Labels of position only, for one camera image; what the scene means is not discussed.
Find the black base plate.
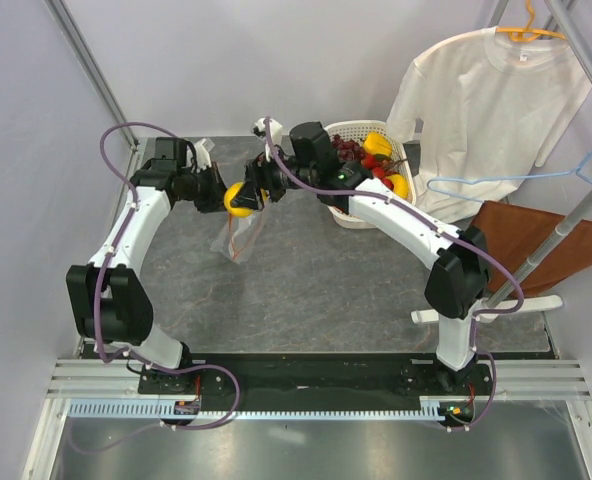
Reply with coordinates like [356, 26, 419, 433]
[138, 353, 492, 411]

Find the yellow bell pepper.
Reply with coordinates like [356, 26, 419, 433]
[363, 132, 393, 156]

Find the grey clothes rack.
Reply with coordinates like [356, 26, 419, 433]
[410, 0, 592, 325]

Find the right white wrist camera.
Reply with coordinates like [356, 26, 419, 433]
[251, 117, 284, 146]

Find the purple cable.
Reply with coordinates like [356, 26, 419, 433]
[65, 121, 242, 455]
[263, 119, 525, 432]

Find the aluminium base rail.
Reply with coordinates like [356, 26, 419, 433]
[46, 359, 591, 401]

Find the purple grape bunch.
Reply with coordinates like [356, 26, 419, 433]
[331, 134, 366, 163]

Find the aluminium frame post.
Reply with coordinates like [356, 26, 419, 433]
[45, 0, 127, 124]

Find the red lychee bunch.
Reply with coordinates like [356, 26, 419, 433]
[361, 153, 401, 179]

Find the white slotted cable duct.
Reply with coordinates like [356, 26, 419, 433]
[67, 399, 447, 422]

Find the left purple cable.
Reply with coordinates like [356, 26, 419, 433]
[65, 121, 242, 455]

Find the yellow banana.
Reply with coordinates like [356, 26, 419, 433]
[384, 174, 410, 199]

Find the white t-shirt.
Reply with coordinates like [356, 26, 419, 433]
[386, 28, 591, 223]

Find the clear zip top bag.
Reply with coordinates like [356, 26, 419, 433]
[210, 210, 266, 264]

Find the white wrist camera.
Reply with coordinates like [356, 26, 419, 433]
[251, 117, 284, 146]
[194, 138, 214, 171]

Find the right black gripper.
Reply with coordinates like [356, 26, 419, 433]
[232, 142, 317, 212]

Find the yellow lemon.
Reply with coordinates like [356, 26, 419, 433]
[223, 182, 254, 218]

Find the white plastic basket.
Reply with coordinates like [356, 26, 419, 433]
[325, 120, 417, 205]

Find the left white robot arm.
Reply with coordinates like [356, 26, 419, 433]
[66, 137, 226, 393]

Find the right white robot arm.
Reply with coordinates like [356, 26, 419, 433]
[225, 117, 489, 394]

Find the orange clothes hanger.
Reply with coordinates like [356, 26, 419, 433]
[495, 0, 566, 43]

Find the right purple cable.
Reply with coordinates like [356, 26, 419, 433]
[263, 119, 525, 432]

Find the brown cloth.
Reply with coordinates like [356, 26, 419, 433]
[472, 202, 592, 298]

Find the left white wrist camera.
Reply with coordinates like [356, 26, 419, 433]
[194, 138, 214, 171]

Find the blue clothes hanger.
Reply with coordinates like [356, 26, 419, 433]
[425, 129, 592, 203]

